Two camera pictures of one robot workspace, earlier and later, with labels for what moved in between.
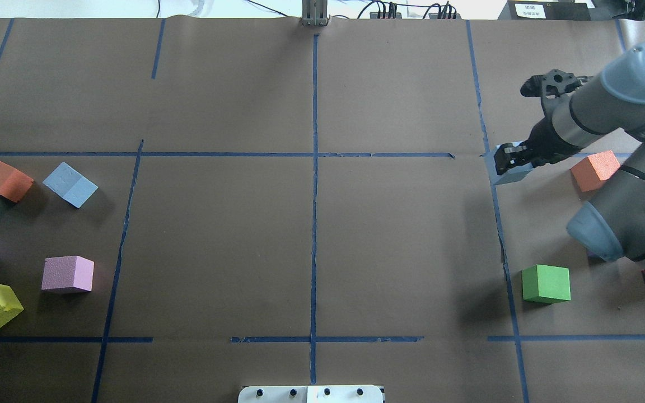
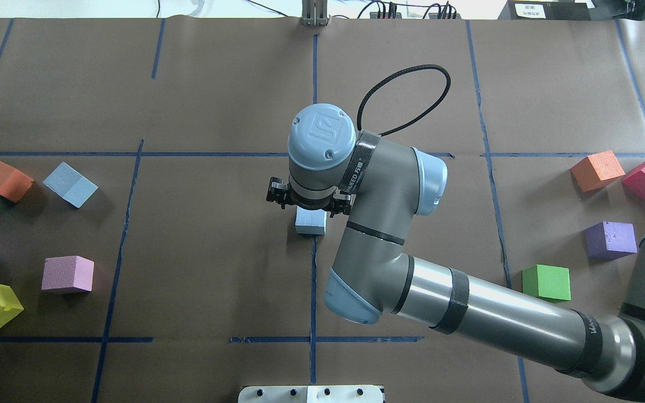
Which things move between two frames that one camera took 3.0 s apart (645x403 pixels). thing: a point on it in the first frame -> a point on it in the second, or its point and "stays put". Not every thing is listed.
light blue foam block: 70,185 stays put
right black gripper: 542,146 -> 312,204
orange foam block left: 4,179 stays put
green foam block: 546,284 stays put
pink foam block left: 67,271 stays put
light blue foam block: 510,176 -> 311,221
